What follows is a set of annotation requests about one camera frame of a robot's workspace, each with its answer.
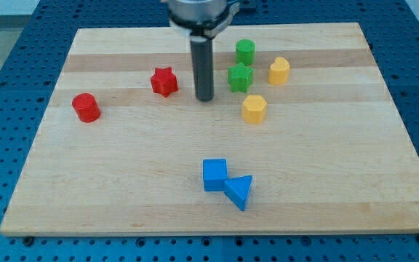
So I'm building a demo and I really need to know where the light wooden board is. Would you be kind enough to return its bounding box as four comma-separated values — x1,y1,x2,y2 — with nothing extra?
0,23,419,237

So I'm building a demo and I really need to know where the red cylinder block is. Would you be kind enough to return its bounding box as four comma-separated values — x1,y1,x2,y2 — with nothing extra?
71,93,101,123

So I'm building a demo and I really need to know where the yellow hexagon block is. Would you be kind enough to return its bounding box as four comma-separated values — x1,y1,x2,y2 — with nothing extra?
242,95,268,124

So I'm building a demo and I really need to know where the green star block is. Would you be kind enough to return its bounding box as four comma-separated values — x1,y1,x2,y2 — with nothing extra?
228,63,254,93

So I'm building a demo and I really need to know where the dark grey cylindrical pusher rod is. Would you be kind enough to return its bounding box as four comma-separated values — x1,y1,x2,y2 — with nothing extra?
190,36,215,102

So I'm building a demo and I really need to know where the red star block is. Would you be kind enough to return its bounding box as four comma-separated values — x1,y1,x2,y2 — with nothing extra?
151,67,179,98

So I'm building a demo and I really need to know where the blue triangle block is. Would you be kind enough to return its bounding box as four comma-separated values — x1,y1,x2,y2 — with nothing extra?
223,175,252,211

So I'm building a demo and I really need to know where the yellow heart block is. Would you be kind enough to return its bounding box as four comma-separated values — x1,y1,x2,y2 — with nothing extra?
268,57,290,85

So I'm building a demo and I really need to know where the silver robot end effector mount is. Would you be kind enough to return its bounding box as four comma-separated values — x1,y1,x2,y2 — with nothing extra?
166,0,240,39

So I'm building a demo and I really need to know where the green cylinder block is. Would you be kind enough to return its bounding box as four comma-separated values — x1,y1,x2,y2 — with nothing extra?
236,39,255,66

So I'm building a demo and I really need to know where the blue cube block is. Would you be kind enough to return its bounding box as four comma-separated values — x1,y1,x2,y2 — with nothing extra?
202,159,228,191

